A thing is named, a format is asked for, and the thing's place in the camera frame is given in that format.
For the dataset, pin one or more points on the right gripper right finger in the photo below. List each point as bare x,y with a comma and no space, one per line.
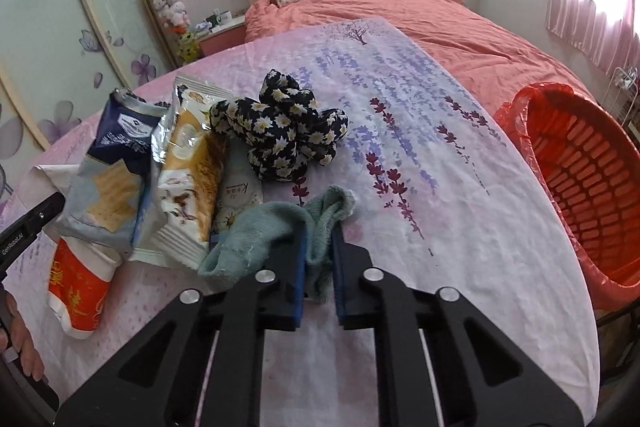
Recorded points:
440,361

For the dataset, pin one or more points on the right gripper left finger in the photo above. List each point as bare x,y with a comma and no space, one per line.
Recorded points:
199,361

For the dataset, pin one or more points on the blue cracker snack bag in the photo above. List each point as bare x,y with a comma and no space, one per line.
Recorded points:
102,205

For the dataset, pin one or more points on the teal fluffy cloth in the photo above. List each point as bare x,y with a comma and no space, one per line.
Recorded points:
245,247

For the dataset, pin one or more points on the floral hand cream tube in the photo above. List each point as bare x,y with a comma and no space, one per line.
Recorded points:
239,189

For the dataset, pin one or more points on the left human hand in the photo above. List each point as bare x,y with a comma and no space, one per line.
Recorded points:
20,338

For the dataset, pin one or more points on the orange white paper cup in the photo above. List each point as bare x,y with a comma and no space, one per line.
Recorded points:
79,280

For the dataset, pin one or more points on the yellow biscuit snack bag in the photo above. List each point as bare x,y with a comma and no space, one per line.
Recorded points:
177,209

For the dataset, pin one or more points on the floral sliding wardrobe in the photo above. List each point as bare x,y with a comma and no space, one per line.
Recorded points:
59,61

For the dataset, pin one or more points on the black daisy print scrunchie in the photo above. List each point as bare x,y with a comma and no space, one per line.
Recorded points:
284,129

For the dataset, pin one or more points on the orange laundry basket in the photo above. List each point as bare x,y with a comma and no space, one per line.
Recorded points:
585,186

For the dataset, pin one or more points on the coral bed duvet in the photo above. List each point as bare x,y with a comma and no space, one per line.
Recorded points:
491,62

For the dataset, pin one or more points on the pink bedside table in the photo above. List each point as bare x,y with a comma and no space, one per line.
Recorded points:
223,37

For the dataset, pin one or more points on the white mug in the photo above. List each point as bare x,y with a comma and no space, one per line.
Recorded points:
225,17

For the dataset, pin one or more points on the white wire rack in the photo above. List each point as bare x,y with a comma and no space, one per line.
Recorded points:
621,98

